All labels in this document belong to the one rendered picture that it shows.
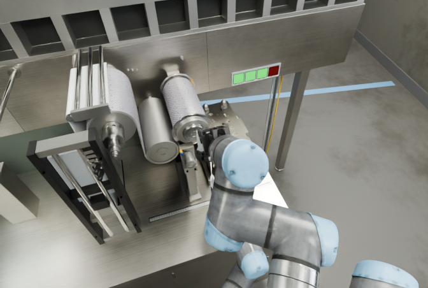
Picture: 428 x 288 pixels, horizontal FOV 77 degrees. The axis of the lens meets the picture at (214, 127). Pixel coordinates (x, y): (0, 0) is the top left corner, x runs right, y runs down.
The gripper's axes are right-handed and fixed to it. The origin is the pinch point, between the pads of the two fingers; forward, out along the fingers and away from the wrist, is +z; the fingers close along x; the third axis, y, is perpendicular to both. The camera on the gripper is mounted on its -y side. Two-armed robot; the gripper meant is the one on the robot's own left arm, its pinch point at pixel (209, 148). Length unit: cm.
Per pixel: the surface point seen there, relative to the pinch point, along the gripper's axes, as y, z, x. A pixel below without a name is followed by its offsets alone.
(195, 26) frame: 42, 30, -10
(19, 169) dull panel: 1, 64, 79
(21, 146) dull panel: 11, 55, 71
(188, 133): 3.7, 16.2, 3.4
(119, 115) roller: 14.6, 10.2, 23.1
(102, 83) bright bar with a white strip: 25.3, 11.6, 25.7
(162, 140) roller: 3.1, 19.6, 12.5
